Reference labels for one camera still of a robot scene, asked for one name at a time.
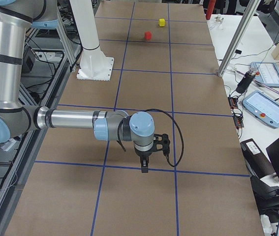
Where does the far teach pendant tablet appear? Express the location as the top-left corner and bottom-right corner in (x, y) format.
(250, 62), (279, 88)

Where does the aluminium frame post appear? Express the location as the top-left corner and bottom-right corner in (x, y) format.
(217, 0), (260, 77)

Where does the yellow foam block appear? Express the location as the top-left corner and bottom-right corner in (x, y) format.
(158, 18), (166, 27)

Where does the teach pendant tablet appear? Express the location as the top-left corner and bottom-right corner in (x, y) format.
(250, 62), (279, 88)
(242, 90), (279, 128)

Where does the black water bottle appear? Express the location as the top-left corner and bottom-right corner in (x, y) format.
(236, 69), (256, 94)

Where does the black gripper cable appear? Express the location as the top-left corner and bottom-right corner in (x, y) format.
(116, 109), (185, 168)

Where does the red foam block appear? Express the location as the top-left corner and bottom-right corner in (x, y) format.
(144, 31), (152, 40)

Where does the brown paper table cover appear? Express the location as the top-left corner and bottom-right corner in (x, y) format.
(6, 1), (263, 236)

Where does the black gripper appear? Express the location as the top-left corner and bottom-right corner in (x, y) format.
(134, 145), (153, 173)

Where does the near teach pendant tablet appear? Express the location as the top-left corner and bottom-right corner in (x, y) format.
(242, 90), (279, 128)

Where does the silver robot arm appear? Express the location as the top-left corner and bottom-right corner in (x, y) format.
(0, 0), (155, 173)

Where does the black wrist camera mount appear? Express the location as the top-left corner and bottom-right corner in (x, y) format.
(152, 133), (171, 157)

